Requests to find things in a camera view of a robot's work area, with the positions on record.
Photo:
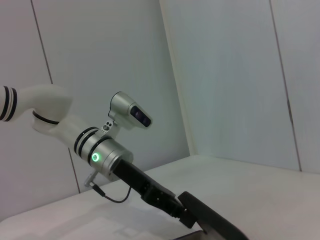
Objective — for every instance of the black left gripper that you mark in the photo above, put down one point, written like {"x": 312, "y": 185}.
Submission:
{"x": 135, "y": 178}

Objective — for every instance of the black glasses case grey lining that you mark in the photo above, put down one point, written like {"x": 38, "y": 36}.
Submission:
{"x": 212, "y": 217}

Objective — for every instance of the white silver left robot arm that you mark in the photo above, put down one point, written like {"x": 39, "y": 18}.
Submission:
{"x": 50, "y": 112}

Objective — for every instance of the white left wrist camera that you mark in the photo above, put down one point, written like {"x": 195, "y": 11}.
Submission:
{"x": 125, "y": 110}

